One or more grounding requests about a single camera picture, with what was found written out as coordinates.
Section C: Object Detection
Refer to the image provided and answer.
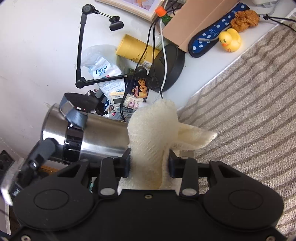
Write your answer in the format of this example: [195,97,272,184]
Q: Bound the black drawstring cord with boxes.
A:
[259,14,296,34]

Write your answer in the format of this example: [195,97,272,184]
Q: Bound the blue polka dot case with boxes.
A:
[188,3,250,58]

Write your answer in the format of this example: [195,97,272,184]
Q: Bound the green bottle orange cap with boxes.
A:
[155,6,172,25]

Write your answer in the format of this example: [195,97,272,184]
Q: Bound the stainless steel thermos container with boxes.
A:
[41,104,129,165]

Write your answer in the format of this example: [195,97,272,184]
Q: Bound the black cable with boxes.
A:
[120,0,181,122]

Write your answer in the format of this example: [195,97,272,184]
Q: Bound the white plastic wipes packet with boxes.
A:
[81,45,127,97]

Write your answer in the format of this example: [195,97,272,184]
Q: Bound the dark snack packet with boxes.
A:
[120,77,151,119]

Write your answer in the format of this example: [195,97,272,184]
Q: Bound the yellow cylindrical tube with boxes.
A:
[115,34,153,69]

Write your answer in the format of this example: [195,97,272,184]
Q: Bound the black articulated desk lamp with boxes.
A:
[75,4,186,93]

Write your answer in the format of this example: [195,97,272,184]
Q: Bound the yellow rubber duck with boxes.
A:
[218,28,242,52]

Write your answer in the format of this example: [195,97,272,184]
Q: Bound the brown crumpled plush item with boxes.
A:
[230,10,260,32]

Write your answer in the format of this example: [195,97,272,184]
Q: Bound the striped beige table mat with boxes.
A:
[179,15,295,237]

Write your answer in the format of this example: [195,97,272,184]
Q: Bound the cream white knitted cloth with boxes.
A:
[118,99,217,192]

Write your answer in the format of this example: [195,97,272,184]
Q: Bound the brown cardboard box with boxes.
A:
[163,0,238,53]

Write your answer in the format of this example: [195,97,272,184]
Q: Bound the framed photo picture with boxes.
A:
[98,0,165,22]

